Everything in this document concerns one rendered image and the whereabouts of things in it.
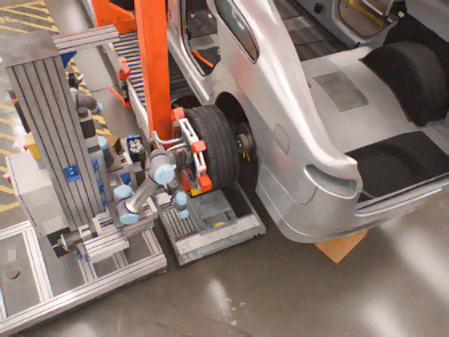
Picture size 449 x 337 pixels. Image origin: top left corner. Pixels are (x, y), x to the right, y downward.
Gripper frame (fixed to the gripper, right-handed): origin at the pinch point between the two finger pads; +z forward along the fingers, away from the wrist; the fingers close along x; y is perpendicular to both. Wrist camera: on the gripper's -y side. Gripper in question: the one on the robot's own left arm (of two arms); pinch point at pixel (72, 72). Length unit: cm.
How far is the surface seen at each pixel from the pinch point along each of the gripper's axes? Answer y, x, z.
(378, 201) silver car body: -19, 179, -155
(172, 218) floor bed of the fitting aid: 112, 77, -65
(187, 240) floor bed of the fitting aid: 105, 84, -94
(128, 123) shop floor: 118, 51, 69
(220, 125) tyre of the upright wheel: -6, 99, -69
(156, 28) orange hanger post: -57, 56, -28
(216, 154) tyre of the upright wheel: 5, 94, -86
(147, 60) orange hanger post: -33, 51, -29
